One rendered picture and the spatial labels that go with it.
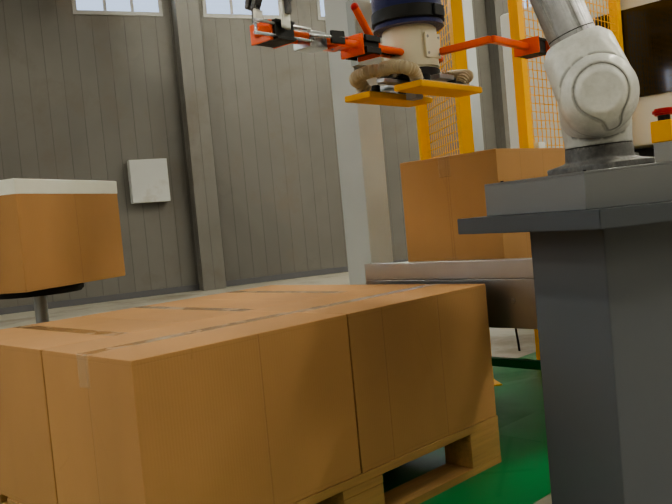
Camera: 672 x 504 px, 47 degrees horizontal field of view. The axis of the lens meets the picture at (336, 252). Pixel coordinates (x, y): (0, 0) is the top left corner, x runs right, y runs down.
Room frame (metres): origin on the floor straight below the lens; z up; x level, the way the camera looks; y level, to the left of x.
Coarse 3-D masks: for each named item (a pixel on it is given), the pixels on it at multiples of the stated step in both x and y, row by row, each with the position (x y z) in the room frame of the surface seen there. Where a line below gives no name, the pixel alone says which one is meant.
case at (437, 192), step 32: (448, 160) 2.54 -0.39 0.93; (480, 160) 2.45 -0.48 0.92; (512, 160) 2.47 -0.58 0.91; (544, 160) 2.59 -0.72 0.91; (416, 192) 2.65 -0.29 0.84; (448, 192) 2.55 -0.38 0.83; (480, 192) 2.46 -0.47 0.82; (416, 224) 2.66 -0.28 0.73; (448, 224) 2.56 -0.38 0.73; (416, 256) 2.67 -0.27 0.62; (448, 256) 2.57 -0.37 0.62; (480, 256) 2.47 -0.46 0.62; (512, 256) 2.44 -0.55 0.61
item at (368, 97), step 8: (376, 88) 2.45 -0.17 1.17; (352, 96) 2.40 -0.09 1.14; (360, 96) 2.38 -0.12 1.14; (368, 96) 2.36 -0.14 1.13; (376, 96) 2.38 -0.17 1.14; (384, 96) 2.41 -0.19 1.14; (392, 96) 2.44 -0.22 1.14; (400, 96) 2.47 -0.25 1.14; (424, 96) 2.58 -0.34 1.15; (376, 104) 2.52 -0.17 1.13; (384, 104) 2.54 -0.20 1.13; (392, 104) 2.56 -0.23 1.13; (400, 104) 2.58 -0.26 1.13; (408, 104) 2.60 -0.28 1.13; (416, 104) 2.61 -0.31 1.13
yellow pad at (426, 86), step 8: (416, 80) 2.24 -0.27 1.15; (424, 80) 2.24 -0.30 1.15; (432, 80) 2.30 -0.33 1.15; (400, 88) 2.28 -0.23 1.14; (408, 88) 2.26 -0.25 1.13; (416, 88) 2.27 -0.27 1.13; (424, 88) 2.28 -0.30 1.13; (432, 88) 2.30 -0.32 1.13; (440, 88) 2.31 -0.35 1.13; (448, 88) 2.34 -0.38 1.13; (456, 88) 2.37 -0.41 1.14; (464, 88) 2.40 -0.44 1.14; (472, 88) 2.44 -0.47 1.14; (480, 88) 2.47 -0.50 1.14; (448, 96) 2.49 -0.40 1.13; (456, 96) 2.51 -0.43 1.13
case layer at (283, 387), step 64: (64, 320) 2.38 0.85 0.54; (128, 320) 2.21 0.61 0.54; (192, 320) 2.07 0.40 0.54; (256, 320) 1.94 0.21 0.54; (320, 320) 1.84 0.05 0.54; (384, 320) 2.00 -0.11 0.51; (448, 320) 2.19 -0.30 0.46; (0, 384) 1.95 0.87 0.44; (64, 384) 1.69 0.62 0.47; (128, 384) 1.50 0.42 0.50; (192, 384) 1.58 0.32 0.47; (256, 384) 1.69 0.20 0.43; (320, 384) 1.83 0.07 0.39; (384, 384) 1.98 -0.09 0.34; (448, 384) 2.17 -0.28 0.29; (0, 448) 1.98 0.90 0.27; (64, 448) 1.72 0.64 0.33; (128, 448) 1.52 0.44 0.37; (192, 448) 1.57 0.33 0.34; (256, 448) 1.68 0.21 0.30; (320, 448) 1.81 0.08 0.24; (384, 448) 1.97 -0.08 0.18
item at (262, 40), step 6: (258, 24) 1.97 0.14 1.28; (264, 24) 1.96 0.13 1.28; (270, 24) 1.95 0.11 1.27; (252, 30) 1.99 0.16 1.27; (270, 30) 1.95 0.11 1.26; (252, 36) 1.99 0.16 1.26; (264, 36) 1.96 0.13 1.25; (270, 36) 1.95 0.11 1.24; (252, 42) 1.99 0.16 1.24; (258, 42) 1.98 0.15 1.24; (264, 42) 1.98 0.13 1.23; (270, 42) 1.98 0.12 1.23; (276, 42) 1.99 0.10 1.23; (282, 42) 1.99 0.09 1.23; (288, 42) 2.00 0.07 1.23; (294, 42) 2.01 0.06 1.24
